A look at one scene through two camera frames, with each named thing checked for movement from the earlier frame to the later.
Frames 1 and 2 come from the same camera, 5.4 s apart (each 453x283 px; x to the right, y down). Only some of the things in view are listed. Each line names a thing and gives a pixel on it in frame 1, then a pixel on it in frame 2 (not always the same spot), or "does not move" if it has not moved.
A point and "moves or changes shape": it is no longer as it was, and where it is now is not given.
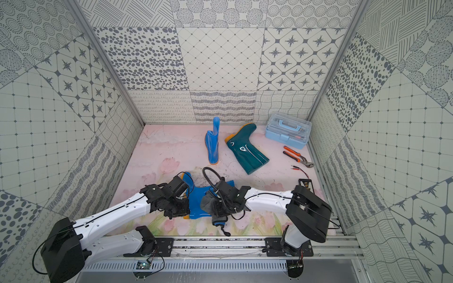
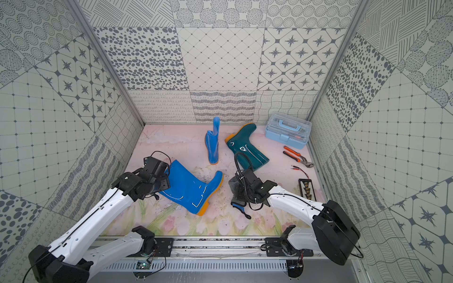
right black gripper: (232, 212) → (252, 201)
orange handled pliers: (299, 158) does not move
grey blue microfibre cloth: (207, 204) moves or changes shape
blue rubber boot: (212, 141) does not move
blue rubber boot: (194, 194) moves or changes shape
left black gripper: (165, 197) → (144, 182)
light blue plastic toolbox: (294, 131) does not move
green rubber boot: (239, 143) does not move
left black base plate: (164, 246) does not move
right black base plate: (273, 247) does not move
